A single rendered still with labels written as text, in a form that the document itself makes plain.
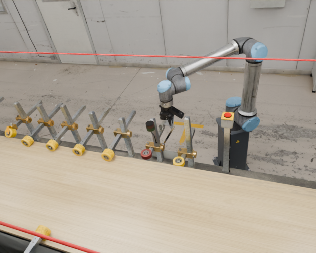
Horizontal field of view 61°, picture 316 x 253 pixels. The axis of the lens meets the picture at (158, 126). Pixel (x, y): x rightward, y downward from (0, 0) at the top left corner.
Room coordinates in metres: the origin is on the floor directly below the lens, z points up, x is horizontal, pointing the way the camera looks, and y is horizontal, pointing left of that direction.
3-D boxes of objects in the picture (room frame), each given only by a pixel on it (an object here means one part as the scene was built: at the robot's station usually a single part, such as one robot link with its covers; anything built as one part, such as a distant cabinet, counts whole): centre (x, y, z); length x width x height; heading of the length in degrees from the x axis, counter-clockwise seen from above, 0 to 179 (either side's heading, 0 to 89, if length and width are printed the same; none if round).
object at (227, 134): (1.23, -0.43, 0.93); 0.05 x 0.04 x 0.45; 64
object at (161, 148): (1.46, 0.05, 0.85); 0.13 x 0.06 x 0.05; 64
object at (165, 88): (1.48, -0.09, 1.31); 0.10 x 0.09 x 0.12; 104
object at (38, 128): (1.93, 0.96, 0.95); 0.50 x 0.04 x 0.04; 154
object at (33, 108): (2.10, 1.15, 0.95); 0.36 x 0.03 x 0.03; 154
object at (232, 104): (1.80, -0.69, 0.79); 0.17 x 0.15 x 0.18; 14
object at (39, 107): (1.89, 0.93, 0.90); 0.03 x 0.03 x 0.48; 64
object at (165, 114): (1.49, -0.08, 1.14); 0.09 x 0.08 x 0.12; 64
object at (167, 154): (1.46, -0.01, 0.75); 0.26 x 0.01 x 0.10; 64
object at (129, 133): (1.57, 0.27, 0.95); 0.13 x 0.06 x 0.05; 64
